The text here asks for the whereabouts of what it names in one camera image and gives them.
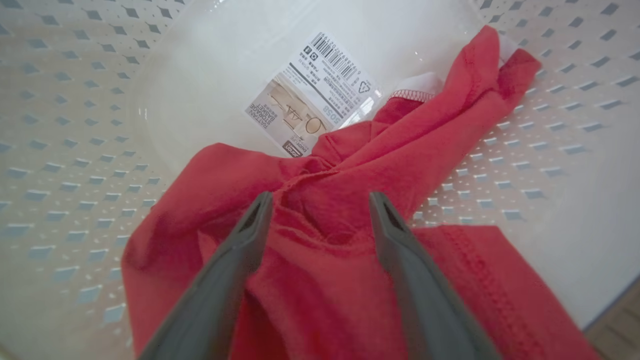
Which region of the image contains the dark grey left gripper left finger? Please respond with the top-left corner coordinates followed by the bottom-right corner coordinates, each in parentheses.
top-left (139, 192), bottom-right (274, 360)

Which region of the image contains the red shirt with print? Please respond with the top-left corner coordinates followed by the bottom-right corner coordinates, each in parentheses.
top-left (121, 25), bottom-right (601, 360)

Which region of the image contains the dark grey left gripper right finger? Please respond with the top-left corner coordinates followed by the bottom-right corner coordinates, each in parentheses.
top-left (369, 192), bottom-right (502, 360)

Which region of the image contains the cream perforated laundry basket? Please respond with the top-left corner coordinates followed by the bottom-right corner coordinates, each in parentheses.
top-left (0, 0), bottom-right (640, 360)

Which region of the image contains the barcode product label sticker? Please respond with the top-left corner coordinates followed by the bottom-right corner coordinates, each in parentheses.
top-left (245, 31), bottom-right (383, 158)

